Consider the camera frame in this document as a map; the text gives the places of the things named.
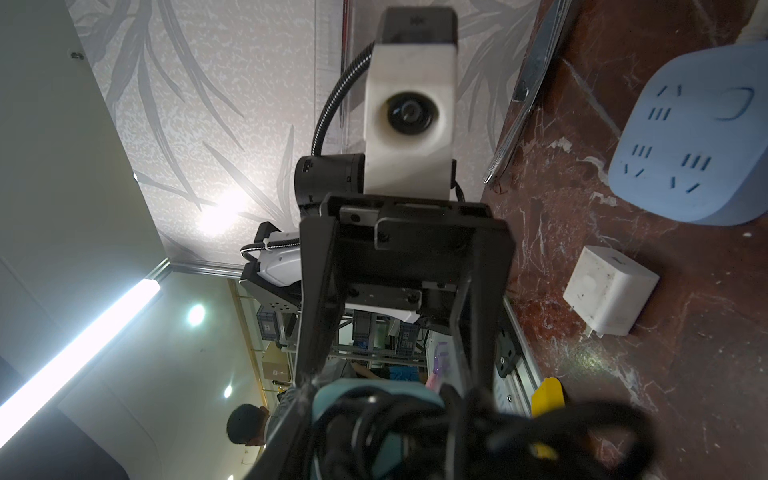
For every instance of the blue square power strip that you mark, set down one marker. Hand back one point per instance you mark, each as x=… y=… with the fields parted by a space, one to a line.
x=694 y=149

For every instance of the teal charger plug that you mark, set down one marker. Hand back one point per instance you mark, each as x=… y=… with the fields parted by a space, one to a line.
x=365 y=429

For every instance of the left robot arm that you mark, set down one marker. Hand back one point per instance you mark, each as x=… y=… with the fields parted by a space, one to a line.
x=273 y=260

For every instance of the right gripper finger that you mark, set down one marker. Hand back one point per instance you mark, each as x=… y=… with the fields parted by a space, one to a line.
x=286 y=453

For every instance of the yellow toy shovel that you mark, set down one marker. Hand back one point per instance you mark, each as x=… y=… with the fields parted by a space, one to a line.
x=548 y=396

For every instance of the white charger plug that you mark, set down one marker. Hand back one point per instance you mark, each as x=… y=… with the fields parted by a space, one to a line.
x=608 y=290

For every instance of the aluminium front rail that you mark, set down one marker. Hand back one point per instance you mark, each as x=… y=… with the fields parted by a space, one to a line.
x=516 y=374

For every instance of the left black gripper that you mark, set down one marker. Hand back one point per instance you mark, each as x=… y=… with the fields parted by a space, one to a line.
x=445 y=261

